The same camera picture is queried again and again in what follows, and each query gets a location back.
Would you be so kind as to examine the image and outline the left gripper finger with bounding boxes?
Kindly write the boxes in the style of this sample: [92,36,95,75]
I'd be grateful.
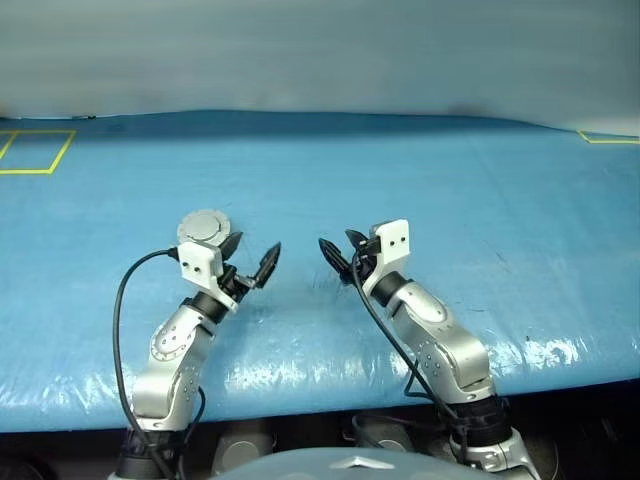
[251,241,283,290]
[220,231,245,264]

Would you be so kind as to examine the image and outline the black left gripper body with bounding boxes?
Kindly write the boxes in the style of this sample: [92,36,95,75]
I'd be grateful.
[219,264,255,301]

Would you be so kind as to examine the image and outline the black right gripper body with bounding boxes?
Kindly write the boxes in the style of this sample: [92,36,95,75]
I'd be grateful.
[344,247,377,287]

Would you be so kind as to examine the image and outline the silver round motor lid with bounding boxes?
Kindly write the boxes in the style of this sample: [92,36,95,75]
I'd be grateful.
[177,208,232,245]

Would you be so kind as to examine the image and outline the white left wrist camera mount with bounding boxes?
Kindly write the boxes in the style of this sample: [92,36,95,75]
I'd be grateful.
[177,240,240,312]

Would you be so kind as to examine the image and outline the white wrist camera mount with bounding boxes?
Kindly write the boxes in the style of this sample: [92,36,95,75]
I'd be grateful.
[358,218,412,296]
[177,240,240,312]

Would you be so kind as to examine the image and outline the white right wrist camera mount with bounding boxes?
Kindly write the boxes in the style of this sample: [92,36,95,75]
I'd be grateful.
[358,218,412,296]

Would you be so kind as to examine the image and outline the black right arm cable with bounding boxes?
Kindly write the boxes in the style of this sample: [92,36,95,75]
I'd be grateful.
[349,248,476,469]

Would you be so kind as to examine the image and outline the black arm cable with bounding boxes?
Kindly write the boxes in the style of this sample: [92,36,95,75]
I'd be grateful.
[349,248,476,469]
[113,247,207,480]

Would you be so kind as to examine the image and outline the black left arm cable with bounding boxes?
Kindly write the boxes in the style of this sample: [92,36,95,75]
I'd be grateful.
[113,247,207,480]

